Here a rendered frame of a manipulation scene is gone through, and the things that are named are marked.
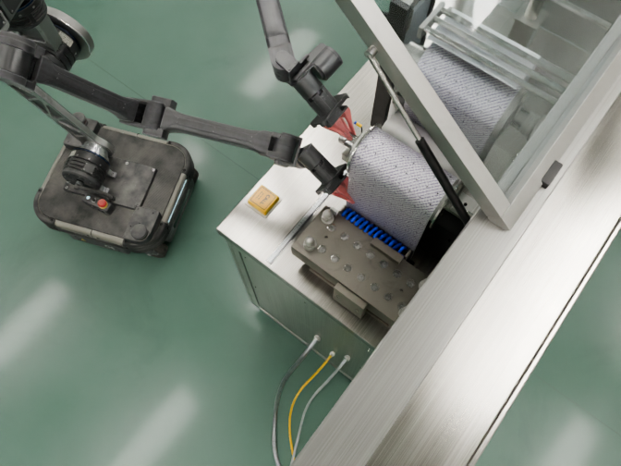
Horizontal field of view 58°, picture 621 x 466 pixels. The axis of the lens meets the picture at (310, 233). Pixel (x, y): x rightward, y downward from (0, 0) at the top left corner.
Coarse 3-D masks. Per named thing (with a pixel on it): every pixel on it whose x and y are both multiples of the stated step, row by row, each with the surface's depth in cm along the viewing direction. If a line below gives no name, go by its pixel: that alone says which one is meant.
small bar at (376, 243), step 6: (372, 240) 154; (378, 240) 154; (372, 246) 155; (378, 246) 154; (384, 246) 154; (384, 252) 153; (390, 252) 153; (396, 252) 153; (390, 258) 153; (396, 258) 152; (402, 258) 152
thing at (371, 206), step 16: (352, 192) 151; (368, 192) 145; (352, 208) 160; (368, 208) 153; (384, 208) 146; (384, 224) 154; (400, 224) 147; (416, 224) 141; (400, 240) 156; (416, 240) 149
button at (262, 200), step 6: (258, 192) 174; (264, 192) 174; (270, 192) 174; (252, 198) 173; (258, 198) 173; (264, 198) 173; (270, 198) 173; (276, 198) 173; (252, 204) 173; (258, 204) 172; (264, 204) 172; (270, 204) 172; (258, 210) 174; (264, 210) 172
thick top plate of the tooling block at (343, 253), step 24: (336, 216) 159; (336, 240) 156; (360, 240) 156; (312, 264) 156; (336, 264) 154; (360, 264) 154; (384, 264) 154; (408, 264) 154; (360, 288) 151; (384, 288) 151; (408, 288) 151; (384, 312) 149
